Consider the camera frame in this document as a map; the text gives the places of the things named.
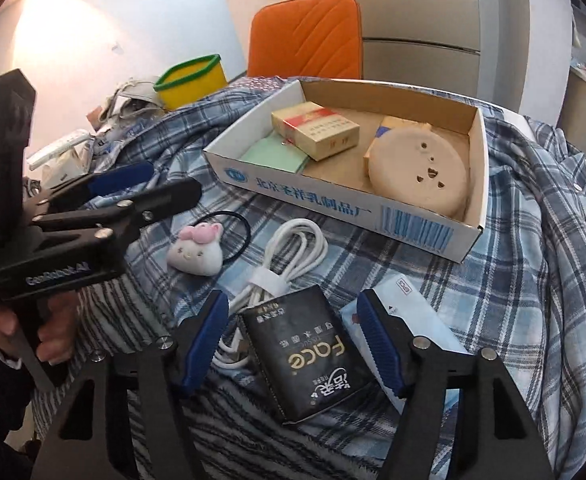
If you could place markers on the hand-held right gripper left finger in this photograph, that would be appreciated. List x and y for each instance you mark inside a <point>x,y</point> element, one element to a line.
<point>205,345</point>

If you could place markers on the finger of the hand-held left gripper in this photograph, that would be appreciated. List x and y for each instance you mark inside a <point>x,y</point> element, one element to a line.
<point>120,177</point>
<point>168,197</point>

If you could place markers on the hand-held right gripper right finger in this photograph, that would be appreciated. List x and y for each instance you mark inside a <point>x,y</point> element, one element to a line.
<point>378,345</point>

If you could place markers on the black tissue pack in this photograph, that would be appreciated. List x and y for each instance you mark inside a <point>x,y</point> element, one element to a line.
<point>298,350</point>

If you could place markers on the white cardboard box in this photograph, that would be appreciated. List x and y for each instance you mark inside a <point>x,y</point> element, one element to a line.
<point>323,195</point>

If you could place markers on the beige cigarette pack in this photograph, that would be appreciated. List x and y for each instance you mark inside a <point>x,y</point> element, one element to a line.
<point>318,127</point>

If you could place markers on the round beige case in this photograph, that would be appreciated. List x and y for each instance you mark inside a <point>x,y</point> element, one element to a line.
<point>418,175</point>

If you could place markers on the person's left hand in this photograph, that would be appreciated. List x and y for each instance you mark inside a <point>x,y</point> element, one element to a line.
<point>60,325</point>

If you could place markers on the light blue tissue packet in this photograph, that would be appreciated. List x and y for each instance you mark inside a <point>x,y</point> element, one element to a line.
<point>423,320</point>

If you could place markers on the grey striped blanket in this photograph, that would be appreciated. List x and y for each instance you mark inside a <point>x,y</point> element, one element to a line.
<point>253,440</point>

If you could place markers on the green card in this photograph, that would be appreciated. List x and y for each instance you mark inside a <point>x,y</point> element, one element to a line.
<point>273,157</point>

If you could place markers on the yellow bin with green rim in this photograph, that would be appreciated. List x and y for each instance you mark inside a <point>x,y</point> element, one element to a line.
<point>195,87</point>

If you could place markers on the blue plaid shirt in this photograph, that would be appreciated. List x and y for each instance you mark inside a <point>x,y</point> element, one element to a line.
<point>523,260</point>

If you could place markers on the orange chair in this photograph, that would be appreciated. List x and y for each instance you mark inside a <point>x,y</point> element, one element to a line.
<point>303,35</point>

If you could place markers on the beige refrigerator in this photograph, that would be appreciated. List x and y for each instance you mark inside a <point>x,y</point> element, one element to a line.
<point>413,20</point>

